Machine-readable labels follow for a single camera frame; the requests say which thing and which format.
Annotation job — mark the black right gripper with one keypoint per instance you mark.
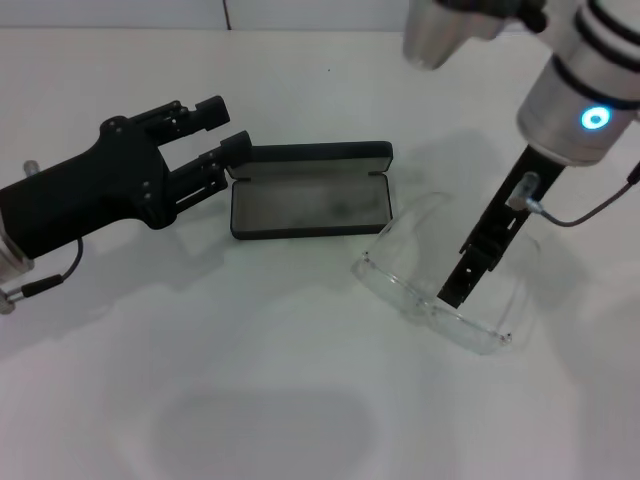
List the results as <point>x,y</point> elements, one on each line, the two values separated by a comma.
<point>500,225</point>

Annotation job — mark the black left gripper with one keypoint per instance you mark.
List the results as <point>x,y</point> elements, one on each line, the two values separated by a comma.
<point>100,185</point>

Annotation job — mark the clear plastic glasses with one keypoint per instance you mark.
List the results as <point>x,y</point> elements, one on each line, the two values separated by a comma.
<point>470,332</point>

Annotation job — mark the black glasses case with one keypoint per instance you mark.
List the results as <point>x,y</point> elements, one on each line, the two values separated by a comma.
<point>300,205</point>

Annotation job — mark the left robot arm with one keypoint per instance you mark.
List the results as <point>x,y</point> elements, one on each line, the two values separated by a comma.
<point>10,260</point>

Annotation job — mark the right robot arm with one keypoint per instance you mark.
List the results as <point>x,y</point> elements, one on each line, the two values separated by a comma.
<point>565,115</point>

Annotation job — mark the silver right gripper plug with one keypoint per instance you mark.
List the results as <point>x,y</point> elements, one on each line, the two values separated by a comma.
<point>525,187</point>

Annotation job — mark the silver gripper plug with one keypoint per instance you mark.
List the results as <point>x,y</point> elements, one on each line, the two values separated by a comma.
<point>525,187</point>
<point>31,168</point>

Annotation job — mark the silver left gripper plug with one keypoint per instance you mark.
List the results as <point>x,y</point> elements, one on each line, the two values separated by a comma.
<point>31,168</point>

